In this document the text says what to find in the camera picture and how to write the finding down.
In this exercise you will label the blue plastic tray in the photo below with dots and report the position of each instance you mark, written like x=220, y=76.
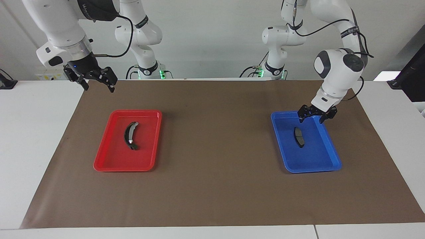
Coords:
x=315, y=156

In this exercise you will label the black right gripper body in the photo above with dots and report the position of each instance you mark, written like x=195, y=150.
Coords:
x=84, y=66

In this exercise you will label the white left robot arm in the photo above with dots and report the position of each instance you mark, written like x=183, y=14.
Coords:
x=338, y=69

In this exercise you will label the black clamp device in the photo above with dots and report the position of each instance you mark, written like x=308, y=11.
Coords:
x=7, y=83

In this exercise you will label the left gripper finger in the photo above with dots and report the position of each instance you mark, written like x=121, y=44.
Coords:
x=301, y=117
x=323, y=119

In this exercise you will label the small dark brake pad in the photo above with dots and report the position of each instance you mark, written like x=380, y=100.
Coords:
x=299, y=137

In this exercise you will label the white wall socket box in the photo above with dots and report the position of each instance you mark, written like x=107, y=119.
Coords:
x=46, y=76

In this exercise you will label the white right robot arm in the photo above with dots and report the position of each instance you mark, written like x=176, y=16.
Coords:
x=59, y=23

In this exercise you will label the brown paper mat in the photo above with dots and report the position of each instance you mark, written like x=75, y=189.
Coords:
x=215, y=186

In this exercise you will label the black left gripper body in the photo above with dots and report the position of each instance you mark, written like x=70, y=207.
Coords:
x=315, y=111

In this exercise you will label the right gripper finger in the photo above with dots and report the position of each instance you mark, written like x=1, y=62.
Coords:
x=78, y=78
x=112, y=79

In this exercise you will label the red plastic tray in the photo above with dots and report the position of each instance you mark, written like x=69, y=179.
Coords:
x=116, y=159

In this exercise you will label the long curved brake pad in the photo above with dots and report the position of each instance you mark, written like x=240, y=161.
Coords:
x=127, y=136

